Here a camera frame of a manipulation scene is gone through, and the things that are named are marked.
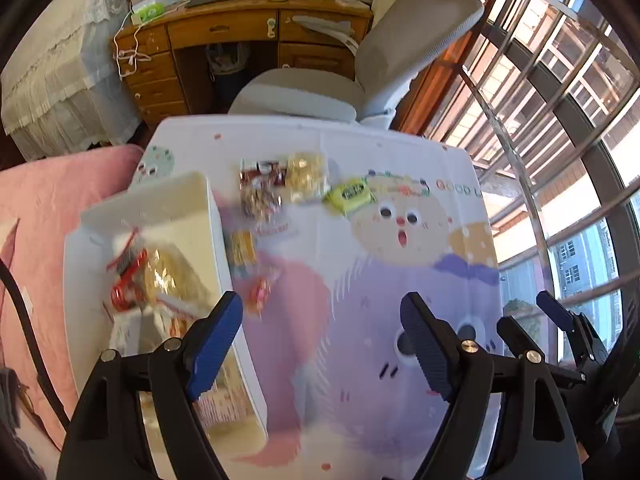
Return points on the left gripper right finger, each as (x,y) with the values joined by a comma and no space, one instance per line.
(534,438)

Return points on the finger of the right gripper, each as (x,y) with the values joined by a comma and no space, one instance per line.
(588,350)
(518,341)

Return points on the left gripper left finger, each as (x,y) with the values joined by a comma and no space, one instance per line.
(106,438)

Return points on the red Cookies snack bag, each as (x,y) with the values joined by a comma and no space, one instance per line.
(128,290)

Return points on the white plastic storage bin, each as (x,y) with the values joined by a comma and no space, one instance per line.
(180,211)

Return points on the green snack packet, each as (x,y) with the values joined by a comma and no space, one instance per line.
(350,196)

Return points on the small red candy packet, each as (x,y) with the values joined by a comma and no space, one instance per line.
(261,291)

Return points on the small yellow candy packet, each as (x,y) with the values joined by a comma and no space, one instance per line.
(242,251)

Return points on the pale biscuit clear packet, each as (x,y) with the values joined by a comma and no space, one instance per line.
(307,177)

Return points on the clear nut snack packet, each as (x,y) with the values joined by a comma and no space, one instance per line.
(260,203)

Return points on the dark red snack packet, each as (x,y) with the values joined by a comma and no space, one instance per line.
(263,172)

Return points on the cartoon print tablecloth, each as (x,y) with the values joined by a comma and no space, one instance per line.
(345,398)

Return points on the pink bed blanket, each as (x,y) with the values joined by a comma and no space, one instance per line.
(46,199)

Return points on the grey office chair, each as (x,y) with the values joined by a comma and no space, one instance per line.
(407,39)

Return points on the white lace covered cabinet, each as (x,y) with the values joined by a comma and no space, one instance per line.
(61,92)

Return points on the wooden desk with drawers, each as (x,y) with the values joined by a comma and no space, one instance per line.
(196,60)

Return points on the green tissue pack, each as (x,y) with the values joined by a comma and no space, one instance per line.
(146,12)

